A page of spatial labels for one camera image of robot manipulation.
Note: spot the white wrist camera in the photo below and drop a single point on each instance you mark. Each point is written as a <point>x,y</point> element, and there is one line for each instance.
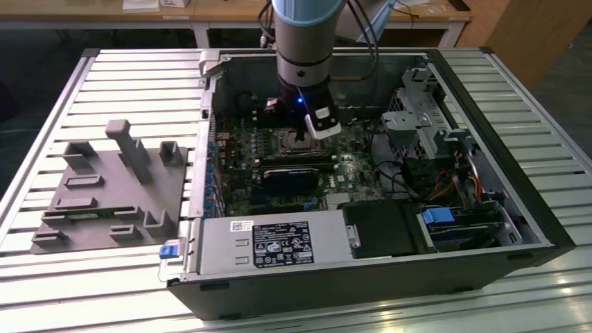
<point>324,126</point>

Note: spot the silver chipset heatsink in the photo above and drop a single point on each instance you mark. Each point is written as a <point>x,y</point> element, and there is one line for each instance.
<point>339,200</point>

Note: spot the perforated metal disk cage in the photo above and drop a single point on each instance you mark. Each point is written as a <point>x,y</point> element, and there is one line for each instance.
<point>416,118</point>

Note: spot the grey parts rack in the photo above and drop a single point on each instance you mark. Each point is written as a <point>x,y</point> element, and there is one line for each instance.
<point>115,194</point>

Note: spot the black and grey PC case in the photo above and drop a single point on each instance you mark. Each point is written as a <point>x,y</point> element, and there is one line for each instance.
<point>369,295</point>

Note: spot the black graphics card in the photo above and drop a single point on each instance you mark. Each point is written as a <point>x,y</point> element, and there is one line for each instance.
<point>291,180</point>

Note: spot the grey case latch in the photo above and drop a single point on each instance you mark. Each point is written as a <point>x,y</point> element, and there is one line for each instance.
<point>208,60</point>

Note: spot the blue plastic latch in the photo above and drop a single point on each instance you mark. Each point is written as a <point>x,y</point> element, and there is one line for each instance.
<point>168,251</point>

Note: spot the blue disk carrier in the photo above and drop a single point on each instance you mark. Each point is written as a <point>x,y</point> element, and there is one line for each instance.
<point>439,216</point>

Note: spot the wooden cabinet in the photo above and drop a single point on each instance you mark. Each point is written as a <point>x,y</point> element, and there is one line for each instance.
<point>532,34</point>

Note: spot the green RAM stick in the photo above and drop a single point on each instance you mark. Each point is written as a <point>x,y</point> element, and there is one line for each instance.
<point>85,217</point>

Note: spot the black plastic drive cover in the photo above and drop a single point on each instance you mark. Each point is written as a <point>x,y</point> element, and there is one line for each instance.
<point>379,229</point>

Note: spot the silver CPU with green edge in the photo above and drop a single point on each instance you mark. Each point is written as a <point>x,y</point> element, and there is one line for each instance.
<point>291,140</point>

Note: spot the metal disk bay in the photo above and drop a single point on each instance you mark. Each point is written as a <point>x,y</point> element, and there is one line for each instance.
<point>508,225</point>

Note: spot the green motherboard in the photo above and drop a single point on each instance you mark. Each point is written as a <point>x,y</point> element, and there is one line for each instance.
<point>356,173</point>

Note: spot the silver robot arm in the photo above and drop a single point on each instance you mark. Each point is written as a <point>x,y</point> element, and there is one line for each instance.
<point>303,45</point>

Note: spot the CPU socket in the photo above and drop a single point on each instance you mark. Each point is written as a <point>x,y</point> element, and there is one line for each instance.
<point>296,150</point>

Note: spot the grey power supply with label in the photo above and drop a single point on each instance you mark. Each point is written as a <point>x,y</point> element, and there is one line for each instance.
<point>221,239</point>

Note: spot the white box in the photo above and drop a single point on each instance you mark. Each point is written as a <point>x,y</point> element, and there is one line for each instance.
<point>175,3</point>
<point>139,6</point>

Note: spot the wooden desk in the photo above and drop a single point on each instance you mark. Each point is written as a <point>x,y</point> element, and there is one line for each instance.
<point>69,15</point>

